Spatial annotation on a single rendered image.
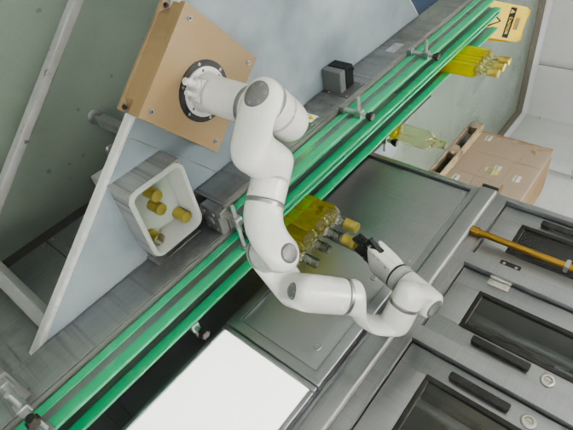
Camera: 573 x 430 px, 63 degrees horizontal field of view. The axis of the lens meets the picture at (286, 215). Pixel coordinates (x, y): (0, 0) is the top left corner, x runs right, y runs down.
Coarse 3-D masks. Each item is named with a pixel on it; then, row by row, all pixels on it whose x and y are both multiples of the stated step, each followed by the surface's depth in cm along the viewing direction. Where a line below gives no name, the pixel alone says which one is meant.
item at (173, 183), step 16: (160, 176) 117; (176, 176) 125; (176, 192) 131; (192, 192) 127; (144, 208) 126; (192, 208) 132; (144, 224) 119; (160, 224) 133; (176, 224) 134; (192, 224) 134; (176, 240) 130
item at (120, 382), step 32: (480, 32) 227; (416, 96) 194; (384, 128) 181; (352, 160) 169; (320, 192) 159; (224, 288) 135; (192, 320) 129; (160, 352) 123; (128, 384) 117; (96, 416) 113
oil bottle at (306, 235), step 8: (288, 224) 142; (296, 224) 141; (304, 224) 141; (288, 232) 140; (296, 232) 139; (304, 232) 138; (312, 232) 138; (304, 240) 137; (312, 240) 137; (312, 248) 139
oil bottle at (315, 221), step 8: (296, 208) 146; (304, 208) 146; (288, 216) 145; (296, 216) 144; (304, 216) 143; (312, 216) 143; (320, 216) 142; (312, 224) 140; (320, 224) 140; (328, 224) 141; (320, 232) 140
